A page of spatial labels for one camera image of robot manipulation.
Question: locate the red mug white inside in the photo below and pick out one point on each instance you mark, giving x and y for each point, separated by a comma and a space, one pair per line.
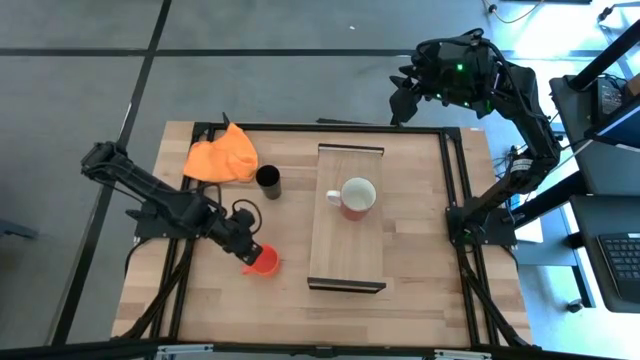
356, 197

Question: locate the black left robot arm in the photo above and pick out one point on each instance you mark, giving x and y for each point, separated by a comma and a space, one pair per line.
165, 197

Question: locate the dark grey desk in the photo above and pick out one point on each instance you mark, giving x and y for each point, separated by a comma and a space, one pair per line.
590, 260

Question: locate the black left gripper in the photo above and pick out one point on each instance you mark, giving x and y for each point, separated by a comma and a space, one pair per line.
237, 232

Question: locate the small orange plastic cup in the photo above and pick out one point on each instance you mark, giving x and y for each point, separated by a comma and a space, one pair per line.
267, 262

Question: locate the black diagonal pole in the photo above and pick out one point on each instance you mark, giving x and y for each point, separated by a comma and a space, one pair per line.
605, 57

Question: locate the wooden tray board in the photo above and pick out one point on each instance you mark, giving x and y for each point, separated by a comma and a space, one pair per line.
345, 250

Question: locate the black floor bar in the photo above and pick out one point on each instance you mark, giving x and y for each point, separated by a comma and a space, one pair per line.
350, 121

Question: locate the black aluminium table frame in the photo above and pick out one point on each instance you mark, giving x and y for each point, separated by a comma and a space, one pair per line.
300, 127

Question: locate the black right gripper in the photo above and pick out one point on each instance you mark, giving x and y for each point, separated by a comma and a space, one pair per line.
432, 70

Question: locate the orange cloth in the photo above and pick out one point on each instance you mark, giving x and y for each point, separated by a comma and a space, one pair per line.
222, 157

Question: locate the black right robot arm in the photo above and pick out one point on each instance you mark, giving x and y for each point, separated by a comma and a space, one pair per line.
525, 125

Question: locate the grey side table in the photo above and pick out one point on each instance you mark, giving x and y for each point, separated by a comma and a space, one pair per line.
585, 160

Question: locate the black rig beam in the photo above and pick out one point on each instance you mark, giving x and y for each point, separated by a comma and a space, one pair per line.
320, 351

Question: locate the tall black tumbler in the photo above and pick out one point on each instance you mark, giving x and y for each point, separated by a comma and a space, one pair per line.
269, 181

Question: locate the black keyboard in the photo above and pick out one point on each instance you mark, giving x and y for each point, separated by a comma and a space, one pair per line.
622, 262

